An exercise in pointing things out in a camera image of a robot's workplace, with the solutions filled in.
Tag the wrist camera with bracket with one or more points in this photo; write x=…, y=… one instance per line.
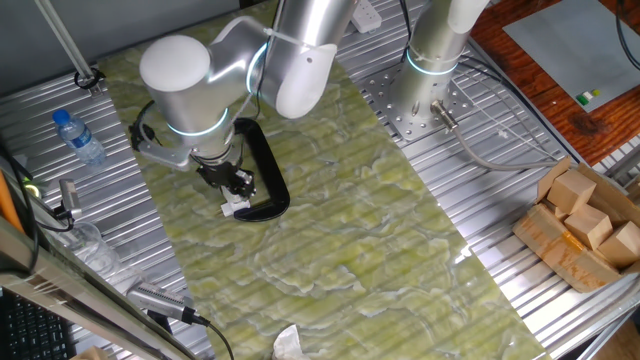
x=165, y=156

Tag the white power strip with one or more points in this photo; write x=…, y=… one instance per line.
x=366, y=15

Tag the tiny green block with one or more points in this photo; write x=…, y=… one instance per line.
x=581, y=99

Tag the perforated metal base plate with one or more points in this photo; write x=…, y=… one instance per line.
x=380, y=100

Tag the black pole clamp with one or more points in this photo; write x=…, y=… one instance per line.
x=82, y=80

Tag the light wooden block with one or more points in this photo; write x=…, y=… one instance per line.
x=622, y=245
x=590, y=227
x=556, y=211
x=572, y=192

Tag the black keyboard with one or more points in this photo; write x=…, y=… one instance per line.
x=30, y=335

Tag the silver depth camera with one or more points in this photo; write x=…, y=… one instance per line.
x=70, y=192
x=155, y=300

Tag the black C-clamp with steel screw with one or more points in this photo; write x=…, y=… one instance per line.
x=272, y=175

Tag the brown cardboard box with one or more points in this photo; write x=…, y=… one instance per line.
x=555, y=250

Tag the large wooden block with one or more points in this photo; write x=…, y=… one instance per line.
x=90, y=354

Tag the crumpled white tissue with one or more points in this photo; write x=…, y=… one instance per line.
x=289, y=347

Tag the camera clamp mount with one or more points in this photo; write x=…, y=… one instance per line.
x=65, y=213

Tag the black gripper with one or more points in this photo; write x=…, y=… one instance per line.
x=220, y=175

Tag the grey rectangular mat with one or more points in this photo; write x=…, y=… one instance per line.
x=550, y=40

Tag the green marble pattern mat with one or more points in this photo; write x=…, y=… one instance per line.
x=350, y=225

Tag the orange pole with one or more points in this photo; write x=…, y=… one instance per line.
x=7, y=205

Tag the tiny white block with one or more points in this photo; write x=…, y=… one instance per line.
x=588, y=95

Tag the aluminium frame bar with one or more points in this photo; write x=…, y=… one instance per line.
x=50, y=290

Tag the thin metal pole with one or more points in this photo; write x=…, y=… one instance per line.
x=65, y=40

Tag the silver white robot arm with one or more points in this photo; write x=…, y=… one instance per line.
x=175, y=90

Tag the blue label water bottle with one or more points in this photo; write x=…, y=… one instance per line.
x=80, y=140

